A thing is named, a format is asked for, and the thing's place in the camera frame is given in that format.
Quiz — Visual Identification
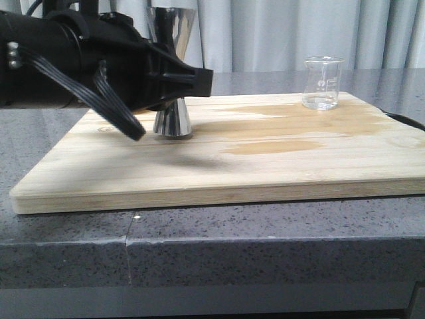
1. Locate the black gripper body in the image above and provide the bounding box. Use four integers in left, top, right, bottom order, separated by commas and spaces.
80, 11, 213, 111

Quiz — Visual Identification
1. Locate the steel hourglass jigger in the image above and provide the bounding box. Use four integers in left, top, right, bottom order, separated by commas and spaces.
145, 6, 198, 138

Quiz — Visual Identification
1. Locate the small glass beaker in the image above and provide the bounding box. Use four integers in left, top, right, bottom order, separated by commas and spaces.
301, 56, 345, 110

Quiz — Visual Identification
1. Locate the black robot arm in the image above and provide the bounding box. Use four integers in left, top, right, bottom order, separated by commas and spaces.
1, 1, 213, 110

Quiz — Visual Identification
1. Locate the light wooden cutting board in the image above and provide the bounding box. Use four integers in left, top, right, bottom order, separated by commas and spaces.
10, 92, 424, 214

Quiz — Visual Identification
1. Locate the black ribbon cable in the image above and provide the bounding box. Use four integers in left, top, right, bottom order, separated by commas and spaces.
18, 46, 147, 142

